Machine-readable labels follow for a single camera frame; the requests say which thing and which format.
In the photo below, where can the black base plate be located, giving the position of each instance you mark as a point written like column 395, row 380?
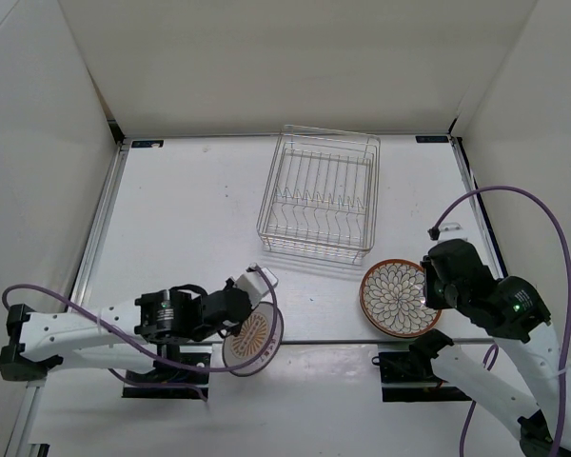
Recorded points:
column 168, row 383
column 402, row 382

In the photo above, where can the brown patterned small plate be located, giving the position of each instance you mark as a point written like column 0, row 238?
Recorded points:
column 257, row 343

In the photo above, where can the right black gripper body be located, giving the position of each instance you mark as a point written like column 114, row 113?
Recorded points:
column 437, row 294

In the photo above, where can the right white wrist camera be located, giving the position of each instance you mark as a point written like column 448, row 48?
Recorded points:
column 451, row 231

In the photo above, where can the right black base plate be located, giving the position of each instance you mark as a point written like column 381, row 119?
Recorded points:
column 402, row 382

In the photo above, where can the wire dish rack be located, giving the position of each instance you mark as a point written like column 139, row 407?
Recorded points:
column 321, row 195

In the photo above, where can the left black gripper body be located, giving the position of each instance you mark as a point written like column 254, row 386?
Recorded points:
column 234, row 327

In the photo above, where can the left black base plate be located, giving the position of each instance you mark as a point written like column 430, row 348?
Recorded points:
column 168, row 383

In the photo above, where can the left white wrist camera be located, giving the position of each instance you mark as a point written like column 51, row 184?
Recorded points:
column 254, row 282

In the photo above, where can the left blue corner label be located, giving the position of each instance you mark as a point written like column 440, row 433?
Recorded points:
column 147, row 144

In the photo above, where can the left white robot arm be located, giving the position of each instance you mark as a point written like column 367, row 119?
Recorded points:
column 143, row 335

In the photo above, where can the blue corner label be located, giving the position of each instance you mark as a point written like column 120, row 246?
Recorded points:
column 147, row 144
column 431, row 139

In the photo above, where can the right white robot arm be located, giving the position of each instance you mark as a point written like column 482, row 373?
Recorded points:
column 511, row 311

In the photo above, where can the floral patterned plate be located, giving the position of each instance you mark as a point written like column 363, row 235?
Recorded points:
column 396, row 323
column 397, row 283

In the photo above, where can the right blue corner label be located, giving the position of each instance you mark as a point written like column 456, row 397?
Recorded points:
column 431, row 139

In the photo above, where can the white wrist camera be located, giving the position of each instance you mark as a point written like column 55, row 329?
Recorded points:
column 451, row 231
column 254, row 282

